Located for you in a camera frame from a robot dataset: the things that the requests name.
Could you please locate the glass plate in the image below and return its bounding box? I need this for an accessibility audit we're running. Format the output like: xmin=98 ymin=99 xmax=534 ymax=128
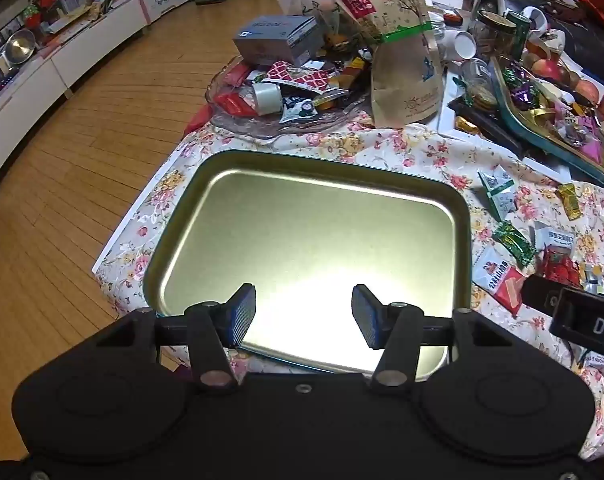
xmin=204 ymin=55 xmax=377 ymax=138

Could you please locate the glass jar with cookies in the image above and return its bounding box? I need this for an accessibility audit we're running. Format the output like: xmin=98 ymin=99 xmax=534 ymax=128
xmin=459 ymin=57 xmax=497 ymax=111

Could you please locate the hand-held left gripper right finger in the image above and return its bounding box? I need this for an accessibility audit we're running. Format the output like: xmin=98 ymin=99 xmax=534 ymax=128
xmin=352 ymin=284 xmax=512 ymax=395

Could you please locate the red lattice patterned packet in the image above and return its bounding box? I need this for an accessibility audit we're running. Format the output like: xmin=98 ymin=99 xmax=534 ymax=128
xmin=262 ymin=60 xmax=333 ymax=92

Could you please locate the white low cabinet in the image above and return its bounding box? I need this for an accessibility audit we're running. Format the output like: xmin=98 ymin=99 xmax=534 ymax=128
xmin=0 ymin=0 xmax=150 ymax=188

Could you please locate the metal bowl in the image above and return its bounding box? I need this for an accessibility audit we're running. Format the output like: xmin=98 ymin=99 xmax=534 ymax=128
xmin=3 ymin=29 xmax=38 ymax=66

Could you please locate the white rectangular tray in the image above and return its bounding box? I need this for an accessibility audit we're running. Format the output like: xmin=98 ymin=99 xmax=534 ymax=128
xmin=437 ymin=67 xmax=572 ymax=183

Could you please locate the brown paper bag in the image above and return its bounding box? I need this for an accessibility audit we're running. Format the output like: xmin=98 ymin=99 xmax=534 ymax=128
xmin=322 ymin=0 xmax=445 ymax=128

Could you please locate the gold foil chocolate coin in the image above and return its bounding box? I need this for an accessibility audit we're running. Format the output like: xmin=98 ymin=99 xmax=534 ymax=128
xmin=454 ymin=115 xmax=482 ymax=137

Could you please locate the red candy packet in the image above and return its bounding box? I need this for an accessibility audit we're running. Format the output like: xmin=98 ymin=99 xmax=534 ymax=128
xmin=536 ymin=245 xmax=582 ymax=286

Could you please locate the red apple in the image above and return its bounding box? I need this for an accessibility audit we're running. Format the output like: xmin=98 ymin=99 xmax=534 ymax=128
xmin=532 ymin=59 xmax=562 ymax=81
xmin=576 ymin=80 xmax=602 ymax=106

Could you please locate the gold metal tray teal rim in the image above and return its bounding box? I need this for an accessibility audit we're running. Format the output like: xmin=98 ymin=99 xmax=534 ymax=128
xmin=143 ymin=150 xmax=472 ymax=383

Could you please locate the white cup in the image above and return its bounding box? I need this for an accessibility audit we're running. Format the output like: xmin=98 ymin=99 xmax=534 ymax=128
xmin=442 ymin=30 xmax=477 ymax=61

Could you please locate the floral tablecloth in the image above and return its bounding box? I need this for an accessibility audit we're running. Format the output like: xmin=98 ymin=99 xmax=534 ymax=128
xmin=94 ymin=110 xmax=604 ymax=461

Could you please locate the green foil candy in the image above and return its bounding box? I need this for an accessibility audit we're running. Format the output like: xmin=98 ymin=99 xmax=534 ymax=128
xmin=492 ymin=220 xmax=537 ymax=268

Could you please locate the yellow gold candy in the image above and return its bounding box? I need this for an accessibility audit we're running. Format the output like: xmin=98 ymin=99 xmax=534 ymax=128
xmin=556 ymin=182 xmax=582 ymax=221

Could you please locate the red white snack packet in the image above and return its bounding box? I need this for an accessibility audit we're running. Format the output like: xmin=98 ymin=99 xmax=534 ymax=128
xmin=472 ymin=245 xmax=527 ymax=317

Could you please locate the dark blue white packet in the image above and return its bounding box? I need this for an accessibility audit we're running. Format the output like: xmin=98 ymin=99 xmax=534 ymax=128
xmin=281 ymin=97 xmax=317 ymax=123

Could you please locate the glass jar with gold lid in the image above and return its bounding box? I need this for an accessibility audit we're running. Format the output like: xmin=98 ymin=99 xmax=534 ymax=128
xmin=469 ymin=10 xmax=520 ymax=61

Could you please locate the green white snack packet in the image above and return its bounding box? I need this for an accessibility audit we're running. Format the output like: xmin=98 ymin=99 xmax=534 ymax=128
xmin=476 ymin=165 xmax=518 ymax=222

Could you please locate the grey cardboard box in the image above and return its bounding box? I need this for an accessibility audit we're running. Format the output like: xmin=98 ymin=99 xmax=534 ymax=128
xmin=232 ymin=15 xmax=320 ymax=66

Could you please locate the pile of assorted candies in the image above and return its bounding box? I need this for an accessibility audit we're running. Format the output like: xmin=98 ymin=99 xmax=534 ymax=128
xmin=502 ymin=60 xmax=604 ymax=161

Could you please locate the teal tray with gold inside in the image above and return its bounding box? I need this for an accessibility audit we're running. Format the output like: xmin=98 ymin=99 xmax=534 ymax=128
xmin=489 ymin=55 xmax=604 ymax=191

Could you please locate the green can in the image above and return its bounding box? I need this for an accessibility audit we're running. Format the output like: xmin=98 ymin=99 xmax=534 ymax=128
xmin=506 ymin=10 xmax=532 ymax=61

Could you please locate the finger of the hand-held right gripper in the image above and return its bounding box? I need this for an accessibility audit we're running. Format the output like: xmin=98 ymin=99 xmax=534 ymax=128
xmin=520 ymin=272 xmax=565 ymax=316

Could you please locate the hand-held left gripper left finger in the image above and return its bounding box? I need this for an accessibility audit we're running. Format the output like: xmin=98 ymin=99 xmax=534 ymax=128
xmin=94 ymin=282 xmax=257 ymax=394

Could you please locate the clear tape roll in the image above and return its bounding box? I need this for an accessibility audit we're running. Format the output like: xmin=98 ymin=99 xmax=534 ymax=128
xmin=252 ymin=81 xmax=283 ymax=116

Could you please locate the pile of boxes and papers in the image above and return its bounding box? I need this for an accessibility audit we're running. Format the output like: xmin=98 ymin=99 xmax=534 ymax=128
xmin=0 ymin=0 xmax=143 ymax=96

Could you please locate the black snack packet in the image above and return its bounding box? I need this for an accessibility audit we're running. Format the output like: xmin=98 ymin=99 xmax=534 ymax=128
xmin=447 ymin=95 xmax=527 ymax=156

